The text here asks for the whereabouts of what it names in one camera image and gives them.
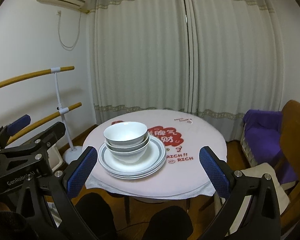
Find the grey curtain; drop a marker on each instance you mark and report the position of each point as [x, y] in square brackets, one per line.
[215, 59]

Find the white bowl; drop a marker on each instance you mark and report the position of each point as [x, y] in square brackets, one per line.
[127, 146]
[128, 155]
[125, 133]

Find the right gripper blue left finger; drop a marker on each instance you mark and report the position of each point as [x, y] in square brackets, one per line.
[76, 174]

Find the round pink table mat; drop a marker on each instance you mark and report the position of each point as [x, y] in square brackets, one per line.
[182, 176]

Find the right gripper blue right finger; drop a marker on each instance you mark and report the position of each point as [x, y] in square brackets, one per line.
[217, 170]

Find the purple cloth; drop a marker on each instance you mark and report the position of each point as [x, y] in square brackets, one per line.
[262, 135]

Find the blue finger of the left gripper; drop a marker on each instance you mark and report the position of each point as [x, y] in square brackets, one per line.
[18, 125]
[47, 138]

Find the white stand with wooden hoops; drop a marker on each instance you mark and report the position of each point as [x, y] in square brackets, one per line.
[35, 94]

